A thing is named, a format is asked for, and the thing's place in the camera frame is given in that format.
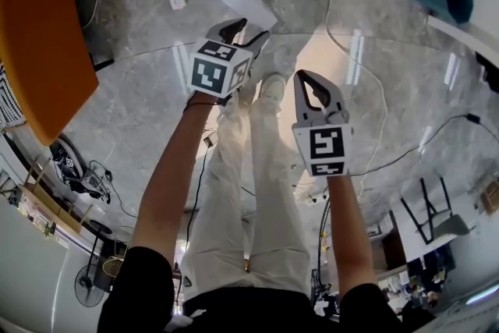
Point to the white extension socket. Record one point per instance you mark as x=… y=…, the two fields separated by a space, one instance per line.
x=313 y=199

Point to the person's left forearm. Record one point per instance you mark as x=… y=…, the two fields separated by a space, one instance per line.
x=167 y=187

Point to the black oval device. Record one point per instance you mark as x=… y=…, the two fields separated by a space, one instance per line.
x=66 y=161

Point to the black wristband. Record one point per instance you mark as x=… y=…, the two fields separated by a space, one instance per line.
x=200 y=104

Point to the person's right white shoe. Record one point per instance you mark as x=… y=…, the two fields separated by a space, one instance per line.
x=272 y=89

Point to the wooden rack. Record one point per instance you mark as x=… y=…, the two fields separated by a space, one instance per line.
x=50 y=202

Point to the small black charger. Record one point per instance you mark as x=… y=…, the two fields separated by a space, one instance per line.
x=209 y=139

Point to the orange sofa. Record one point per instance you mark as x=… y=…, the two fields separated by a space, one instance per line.
x=39 y=31

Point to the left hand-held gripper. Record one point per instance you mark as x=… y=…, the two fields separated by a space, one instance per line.
x=210 y=74

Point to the black standing fan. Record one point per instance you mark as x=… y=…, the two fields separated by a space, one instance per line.
x=87 y=286

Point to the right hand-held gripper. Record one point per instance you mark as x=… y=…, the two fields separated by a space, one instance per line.
x=327 y=144

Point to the person's cream trousers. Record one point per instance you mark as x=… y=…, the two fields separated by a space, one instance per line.
x=265 y=206

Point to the black white striped blanket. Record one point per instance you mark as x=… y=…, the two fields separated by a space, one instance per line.
x=9 y=105

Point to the person's black t-shirt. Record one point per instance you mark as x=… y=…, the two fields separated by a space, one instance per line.
x=136 y=292

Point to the yellow racket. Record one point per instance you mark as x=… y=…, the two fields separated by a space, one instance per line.
x=113 y=265

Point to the person's right forearm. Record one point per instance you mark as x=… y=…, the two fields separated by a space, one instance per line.
x=349 y=230

